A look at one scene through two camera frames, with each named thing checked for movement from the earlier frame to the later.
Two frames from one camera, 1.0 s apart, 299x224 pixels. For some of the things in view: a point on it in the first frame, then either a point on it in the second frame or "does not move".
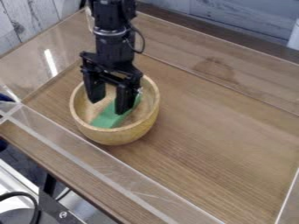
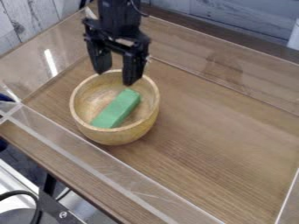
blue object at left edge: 5,97 does not move
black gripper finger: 126,97 -> 134,67
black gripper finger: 96,81 -> 100,51
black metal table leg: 51,185 does not move
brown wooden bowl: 134,127 does not move
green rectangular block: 109,118 does not move
